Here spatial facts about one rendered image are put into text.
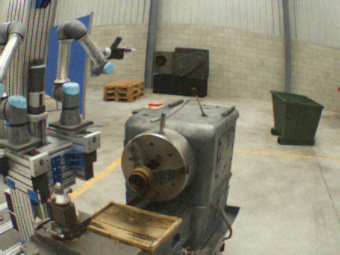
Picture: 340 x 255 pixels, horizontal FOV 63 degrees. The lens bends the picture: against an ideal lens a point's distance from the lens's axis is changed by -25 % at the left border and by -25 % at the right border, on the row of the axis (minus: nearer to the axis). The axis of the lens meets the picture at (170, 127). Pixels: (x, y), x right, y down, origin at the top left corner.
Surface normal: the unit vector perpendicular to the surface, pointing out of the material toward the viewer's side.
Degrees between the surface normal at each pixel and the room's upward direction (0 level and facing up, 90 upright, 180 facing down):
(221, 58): 90
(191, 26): 90
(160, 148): 90
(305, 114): 102
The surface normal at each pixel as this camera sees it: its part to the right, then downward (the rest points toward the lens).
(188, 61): -0.27, 0.22
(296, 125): -0.07, 0.43
